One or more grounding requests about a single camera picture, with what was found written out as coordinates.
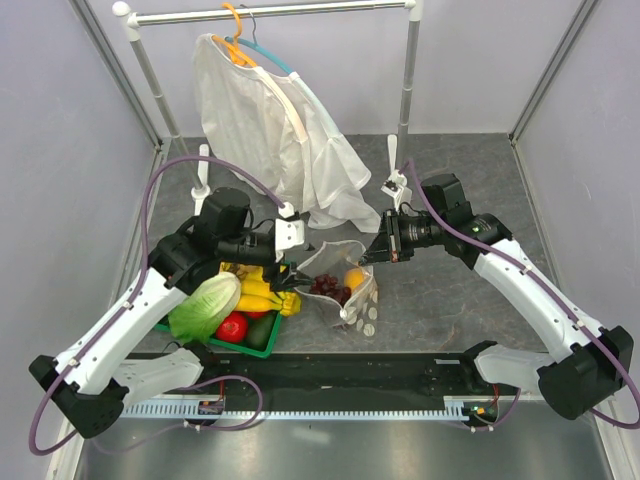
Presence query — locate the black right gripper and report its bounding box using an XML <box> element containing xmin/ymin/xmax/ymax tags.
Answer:
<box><xmin>359</xmin><ymin>207</ymin><xmax>446</xmax><ymax>266</ymax></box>

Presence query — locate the orange peach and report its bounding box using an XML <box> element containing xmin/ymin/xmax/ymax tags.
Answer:
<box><xmin>343</xmin><ymin>268</ymin><xmax>366</xmax><ymax>293</ymax></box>

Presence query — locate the purple grape bunch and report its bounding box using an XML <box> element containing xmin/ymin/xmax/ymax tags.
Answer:
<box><xmin>309</xmin><ymin>274</ymin><xmax>352</xmax><ymax>306</ymax></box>

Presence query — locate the clear dotted zip top bag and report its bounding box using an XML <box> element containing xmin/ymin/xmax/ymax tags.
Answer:
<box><xmin>296</xmin><ymin>240</ymin><xmax>379</xmax><ymax>338</ymax></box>

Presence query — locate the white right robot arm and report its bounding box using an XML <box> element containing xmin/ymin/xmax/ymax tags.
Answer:
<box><xmin>360</xmin><ymin>170</ymin><xmax>639</xmax><ymax>420</ymax></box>

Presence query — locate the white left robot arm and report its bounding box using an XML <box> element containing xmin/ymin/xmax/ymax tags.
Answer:
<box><xmin>29</xmin><ymin>187</ymin><xmax>305</xmax><ymax>439</ymax></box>

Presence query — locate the yellow banana bunch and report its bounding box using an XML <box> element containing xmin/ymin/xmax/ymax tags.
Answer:
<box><xmin>235</xmin><ymin>265</ymin><xmax>302</xmax><ymax>317</ymax></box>

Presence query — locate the dark green avocado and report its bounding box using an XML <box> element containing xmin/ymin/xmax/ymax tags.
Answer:
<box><xmin>245</xmin><ymin>313</ymin><xmax>277</xmax><ymax>351</ymax></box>

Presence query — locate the red tomato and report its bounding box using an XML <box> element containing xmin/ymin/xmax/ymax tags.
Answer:
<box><xmin>215</xmin><ymin>311</ymin><xmax>249</xmax><ymax>344</ymax></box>

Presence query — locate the green lettuce head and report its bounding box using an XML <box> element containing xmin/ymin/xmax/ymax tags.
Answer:
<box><xmin>168</xmin><ymin>272</ymin><xmax>241</xmax><ymax>343</ymax></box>

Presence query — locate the green plastic basket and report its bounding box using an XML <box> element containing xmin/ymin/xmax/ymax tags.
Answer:
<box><xmin>154</xmin><ymin>259</ymin><xmax>300</xmax><ymax>360</ymax></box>

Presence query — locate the white hanging shirt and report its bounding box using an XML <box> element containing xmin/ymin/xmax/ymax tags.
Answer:
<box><xmin>193</xmin><ymin>34</ymin><xmax>380</xmax><ymax>233</ymax></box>

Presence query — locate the orange clothes hanger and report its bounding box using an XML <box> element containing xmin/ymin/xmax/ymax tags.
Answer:
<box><xmin>211</xmin><ymin>2</ymin><xmax>257</xmax><ymax>68</ymax></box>

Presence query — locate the teal clothes hanger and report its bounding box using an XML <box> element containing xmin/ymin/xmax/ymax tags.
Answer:
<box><xmin>238</xmin><ymin>38</ymin><xmax>295</xmax><ymax>75</ymax></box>

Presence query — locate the silver clothes rack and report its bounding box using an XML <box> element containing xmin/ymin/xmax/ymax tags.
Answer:
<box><xmin>112</xmin><ymin>1</ymin><xmax>424</xmax><ymax>174</ymax></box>

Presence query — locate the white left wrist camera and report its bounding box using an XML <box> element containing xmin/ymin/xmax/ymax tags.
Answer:
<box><xmin>274</xmin><ymin>202</ymin><xmax>306</xmax><ymax>261</ymax></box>

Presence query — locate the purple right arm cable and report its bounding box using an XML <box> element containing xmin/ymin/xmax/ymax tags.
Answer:
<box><xmin>402</xmin><ymin>159</ymin><xmax>640</xmax><ymax>431</ymax></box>

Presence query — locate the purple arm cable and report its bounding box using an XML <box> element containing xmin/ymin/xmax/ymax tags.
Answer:
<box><xmin>402</xmin><ymin>159</ymin><xmax>640</xmax><ymax>431</ymax></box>
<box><xmin>27</xmin><ymin>155</ymin><xmax>291</xmax><ymax>456</ymax></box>

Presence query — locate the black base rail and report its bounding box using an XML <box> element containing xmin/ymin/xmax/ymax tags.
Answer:
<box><xmin>193</xmin><ymin>353</ymin><xmax>516</xmax><ymax>411</ymax></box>

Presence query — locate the grey slotted cable duct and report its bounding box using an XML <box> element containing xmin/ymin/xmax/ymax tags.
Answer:
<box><xmin>121</xmin><ymin>396</ymin><xmax>498</xmax><ymax>422</ymax></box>

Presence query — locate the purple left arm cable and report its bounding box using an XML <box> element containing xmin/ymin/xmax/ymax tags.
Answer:
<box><xmin>27</xmin><ymin>155</ymin><xmax>291</xmax><ymax>456</ymax></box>

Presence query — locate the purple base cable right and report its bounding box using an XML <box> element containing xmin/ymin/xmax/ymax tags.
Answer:
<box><xmin>462</xmin><ymin>392</ymin><xmax>522</xmax><ymax>434</ymax></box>

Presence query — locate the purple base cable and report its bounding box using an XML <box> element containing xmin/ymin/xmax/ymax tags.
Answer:
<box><xmin>92</xmin><ymin>374</ymin><xmax>266</xmax><ymax>454</ymax></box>
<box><xmin>462</xmin><ymin>392</ymin><xmax>522</xmax><ymax>434</ymax></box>

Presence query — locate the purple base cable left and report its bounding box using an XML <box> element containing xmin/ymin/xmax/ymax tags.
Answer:
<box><xmin>92</xmin><ymin>374</ymin><xmax>266</xmax><ymax>454</ymax></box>

